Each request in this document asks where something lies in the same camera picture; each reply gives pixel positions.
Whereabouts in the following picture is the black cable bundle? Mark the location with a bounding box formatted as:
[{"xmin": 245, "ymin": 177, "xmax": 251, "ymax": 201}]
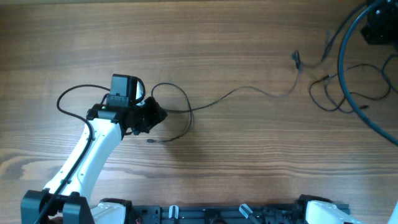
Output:
[{"xmin": 308, "ymin": 53, "xmax": 398, "ymax": 114}]

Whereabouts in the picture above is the thin black cable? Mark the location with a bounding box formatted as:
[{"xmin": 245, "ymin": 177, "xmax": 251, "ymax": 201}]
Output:
[{"xmin": 146, "ymin": 50, "xmax": 302, "ymax": 144}]

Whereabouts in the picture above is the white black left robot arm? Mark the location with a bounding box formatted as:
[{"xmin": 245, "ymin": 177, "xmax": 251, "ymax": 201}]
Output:
[{"xmin": 21, "ymin": 74, "xmax": 167, "ymax": 223}]

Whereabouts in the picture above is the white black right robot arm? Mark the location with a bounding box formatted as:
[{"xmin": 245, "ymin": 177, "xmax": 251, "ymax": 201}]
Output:
[{"xmin": 305, "ymin": 0, "xmax": 397, "ymax": 224}]

